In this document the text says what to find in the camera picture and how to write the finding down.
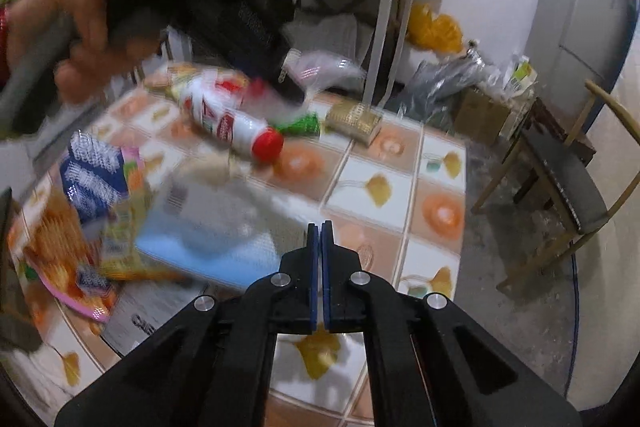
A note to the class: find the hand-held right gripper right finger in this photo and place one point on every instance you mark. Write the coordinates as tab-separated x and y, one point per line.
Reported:
327	279

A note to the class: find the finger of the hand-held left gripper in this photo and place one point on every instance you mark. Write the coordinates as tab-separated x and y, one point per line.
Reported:
260	37

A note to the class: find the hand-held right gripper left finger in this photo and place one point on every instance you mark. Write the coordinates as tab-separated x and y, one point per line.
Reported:
312	279

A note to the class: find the red snack packet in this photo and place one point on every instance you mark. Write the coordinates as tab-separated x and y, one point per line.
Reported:
256	89

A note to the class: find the white yogurt bottle red cap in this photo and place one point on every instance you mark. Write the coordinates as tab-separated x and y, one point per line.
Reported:
220	117

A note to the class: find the light blue box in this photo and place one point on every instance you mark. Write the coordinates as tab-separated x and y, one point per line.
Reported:
215	252

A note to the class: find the grey box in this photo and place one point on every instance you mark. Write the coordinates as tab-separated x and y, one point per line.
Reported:
145	322

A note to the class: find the blue snack bag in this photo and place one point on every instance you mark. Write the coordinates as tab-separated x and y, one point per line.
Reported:
90	177

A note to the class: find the orange chips bag pink edge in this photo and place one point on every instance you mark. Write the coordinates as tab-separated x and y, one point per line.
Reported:
55	252

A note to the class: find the person's left hand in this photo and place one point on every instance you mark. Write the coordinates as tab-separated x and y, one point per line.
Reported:
89	4

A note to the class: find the grey foam boards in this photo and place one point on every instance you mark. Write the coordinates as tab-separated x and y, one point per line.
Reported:
325	42

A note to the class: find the small green snack packet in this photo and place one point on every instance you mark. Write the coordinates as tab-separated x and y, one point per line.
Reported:
302	125

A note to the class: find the gold foil packet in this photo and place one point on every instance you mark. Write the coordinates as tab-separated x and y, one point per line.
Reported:
352	119

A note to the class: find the yellow plastic bag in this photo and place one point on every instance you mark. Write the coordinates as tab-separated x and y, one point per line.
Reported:
435	32

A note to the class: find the grey plastic bag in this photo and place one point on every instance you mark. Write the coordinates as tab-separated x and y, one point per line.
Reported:
440	92

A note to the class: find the brown cardboard box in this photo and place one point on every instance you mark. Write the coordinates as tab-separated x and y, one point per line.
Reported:
480	117

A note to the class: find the clear plastic bag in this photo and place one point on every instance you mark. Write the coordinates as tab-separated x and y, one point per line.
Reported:
482	64

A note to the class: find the wooden chair black seat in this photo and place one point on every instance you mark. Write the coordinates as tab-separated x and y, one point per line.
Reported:
565	177

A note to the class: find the green white carton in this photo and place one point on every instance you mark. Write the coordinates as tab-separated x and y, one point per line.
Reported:
520	77

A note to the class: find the grey refrigerator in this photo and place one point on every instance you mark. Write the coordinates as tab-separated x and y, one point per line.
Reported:
585	7

